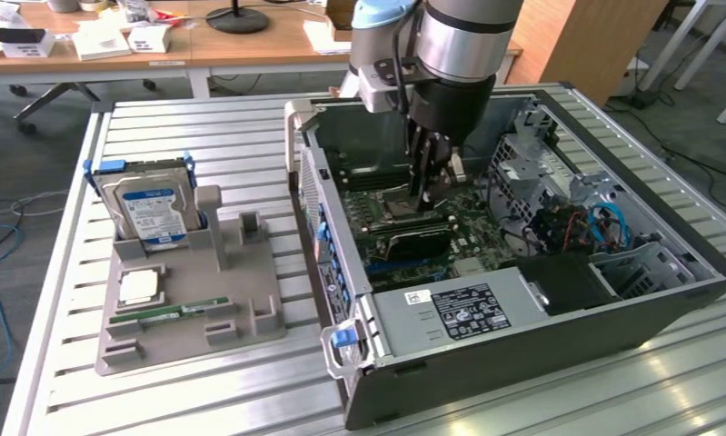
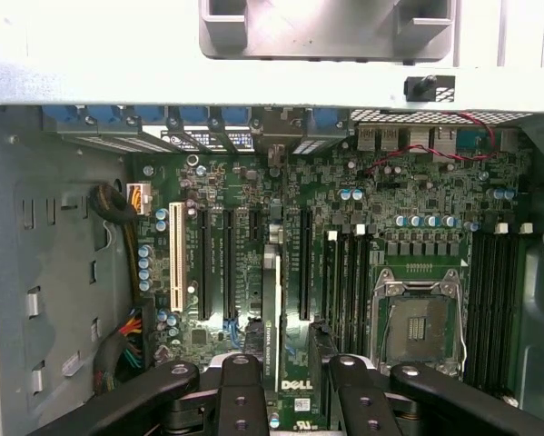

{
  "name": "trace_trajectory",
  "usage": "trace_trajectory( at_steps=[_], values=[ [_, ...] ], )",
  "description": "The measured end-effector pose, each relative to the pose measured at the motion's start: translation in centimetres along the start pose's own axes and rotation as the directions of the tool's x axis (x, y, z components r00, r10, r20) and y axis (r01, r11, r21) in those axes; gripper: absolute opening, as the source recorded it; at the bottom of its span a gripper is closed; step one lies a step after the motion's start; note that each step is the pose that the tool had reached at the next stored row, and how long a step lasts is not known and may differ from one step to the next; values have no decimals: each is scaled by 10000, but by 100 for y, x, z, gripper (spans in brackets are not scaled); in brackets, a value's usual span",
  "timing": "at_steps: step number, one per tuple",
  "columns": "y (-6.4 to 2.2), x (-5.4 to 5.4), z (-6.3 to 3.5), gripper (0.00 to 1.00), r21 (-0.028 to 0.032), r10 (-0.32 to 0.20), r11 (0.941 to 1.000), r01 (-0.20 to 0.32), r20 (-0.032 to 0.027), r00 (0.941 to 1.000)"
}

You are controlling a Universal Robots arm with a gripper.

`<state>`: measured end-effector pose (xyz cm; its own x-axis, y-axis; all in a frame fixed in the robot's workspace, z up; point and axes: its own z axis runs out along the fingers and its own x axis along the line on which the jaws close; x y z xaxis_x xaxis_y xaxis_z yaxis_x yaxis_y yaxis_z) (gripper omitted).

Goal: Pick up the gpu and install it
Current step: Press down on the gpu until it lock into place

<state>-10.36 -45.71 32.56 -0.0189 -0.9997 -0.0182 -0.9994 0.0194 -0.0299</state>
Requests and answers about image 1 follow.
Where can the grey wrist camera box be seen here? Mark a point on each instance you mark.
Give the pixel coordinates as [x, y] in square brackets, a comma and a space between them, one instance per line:
[377, 97]

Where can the black power strip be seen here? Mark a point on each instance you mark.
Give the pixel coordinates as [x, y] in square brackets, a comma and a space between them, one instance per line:
[631, 101]

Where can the black graphics card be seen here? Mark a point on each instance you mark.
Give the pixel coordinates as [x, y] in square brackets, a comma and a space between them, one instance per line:
[419, 245]

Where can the wooden desk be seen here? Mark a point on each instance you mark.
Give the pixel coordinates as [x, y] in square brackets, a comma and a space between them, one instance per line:
[46, 67]

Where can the white paper stack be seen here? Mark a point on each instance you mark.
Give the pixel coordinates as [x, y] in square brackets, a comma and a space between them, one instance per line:
[328, 43]

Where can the grey parts rack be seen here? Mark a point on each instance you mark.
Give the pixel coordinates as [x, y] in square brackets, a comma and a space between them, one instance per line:
[204, 281]

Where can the green RAM stick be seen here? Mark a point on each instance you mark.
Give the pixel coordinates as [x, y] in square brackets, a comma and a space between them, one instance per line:
[168, 310]

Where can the blue PCIe expansion slot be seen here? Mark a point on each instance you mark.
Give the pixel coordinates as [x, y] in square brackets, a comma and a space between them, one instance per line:
[380, 265]

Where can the metal drive cage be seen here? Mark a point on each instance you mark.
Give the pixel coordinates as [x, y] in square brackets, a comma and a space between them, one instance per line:
[519, 181]

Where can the black RAM slot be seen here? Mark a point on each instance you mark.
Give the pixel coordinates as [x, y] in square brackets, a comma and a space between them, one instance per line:
[373, 183]
[368, 172]

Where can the black lamp base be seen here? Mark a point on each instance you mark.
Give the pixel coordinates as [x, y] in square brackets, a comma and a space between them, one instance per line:
[237, 22]

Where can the tape roll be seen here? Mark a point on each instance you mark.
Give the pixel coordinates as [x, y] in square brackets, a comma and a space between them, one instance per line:
[90, 4]

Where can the green motherboard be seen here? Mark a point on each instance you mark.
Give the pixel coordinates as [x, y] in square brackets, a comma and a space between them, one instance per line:
[478, 236]

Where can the small white box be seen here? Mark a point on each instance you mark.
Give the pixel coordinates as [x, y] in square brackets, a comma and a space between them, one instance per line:
[149, 41]

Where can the flat white box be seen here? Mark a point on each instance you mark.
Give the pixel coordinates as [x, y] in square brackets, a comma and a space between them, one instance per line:
[98, 45]

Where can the open black PC case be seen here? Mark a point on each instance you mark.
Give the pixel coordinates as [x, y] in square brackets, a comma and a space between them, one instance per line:
[519, 363]

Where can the black fan shroud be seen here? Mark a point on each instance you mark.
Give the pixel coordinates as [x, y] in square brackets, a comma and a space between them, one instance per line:
[562, 281]

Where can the labelled box with black lid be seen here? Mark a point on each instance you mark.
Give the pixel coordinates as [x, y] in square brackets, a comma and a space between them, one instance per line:
[25, 47]

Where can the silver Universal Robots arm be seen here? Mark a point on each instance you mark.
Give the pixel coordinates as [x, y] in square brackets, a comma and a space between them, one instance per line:
[459, 41]

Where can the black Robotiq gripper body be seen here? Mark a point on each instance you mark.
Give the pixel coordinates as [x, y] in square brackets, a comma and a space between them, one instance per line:
[450, 106]

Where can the white table frame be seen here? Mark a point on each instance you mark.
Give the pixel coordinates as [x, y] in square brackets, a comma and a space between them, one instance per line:
[703, 45]

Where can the grey power supply unit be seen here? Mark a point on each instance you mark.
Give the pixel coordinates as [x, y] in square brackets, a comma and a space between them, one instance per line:
[411, 318]

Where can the metal disk bay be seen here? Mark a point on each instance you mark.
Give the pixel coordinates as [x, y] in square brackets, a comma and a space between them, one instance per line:
[640, 272]

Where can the blue card retention clip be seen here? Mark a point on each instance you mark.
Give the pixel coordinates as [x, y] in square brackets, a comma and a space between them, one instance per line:
[321, 231]

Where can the grey cup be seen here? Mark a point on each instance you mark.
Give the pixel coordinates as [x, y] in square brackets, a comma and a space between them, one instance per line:
[62, 5]

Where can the silver CPU chip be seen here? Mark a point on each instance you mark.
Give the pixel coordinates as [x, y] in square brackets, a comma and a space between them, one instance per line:
[138, 287]

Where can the brown cardboard box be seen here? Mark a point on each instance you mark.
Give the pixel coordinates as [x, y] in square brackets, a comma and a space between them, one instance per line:
[337, 13]

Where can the CPU socket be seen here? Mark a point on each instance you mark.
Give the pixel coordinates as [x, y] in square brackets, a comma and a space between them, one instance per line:
[395, 204]

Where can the black chair base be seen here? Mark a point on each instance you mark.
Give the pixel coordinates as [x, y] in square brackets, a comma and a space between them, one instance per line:
[44, 101]

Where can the blue case latch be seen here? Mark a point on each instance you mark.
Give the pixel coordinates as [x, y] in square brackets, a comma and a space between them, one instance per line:
[340, 339]

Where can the hard disk with blue caddy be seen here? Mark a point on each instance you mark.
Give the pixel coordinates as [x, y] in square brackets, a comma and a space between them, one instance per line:
[149, 209]

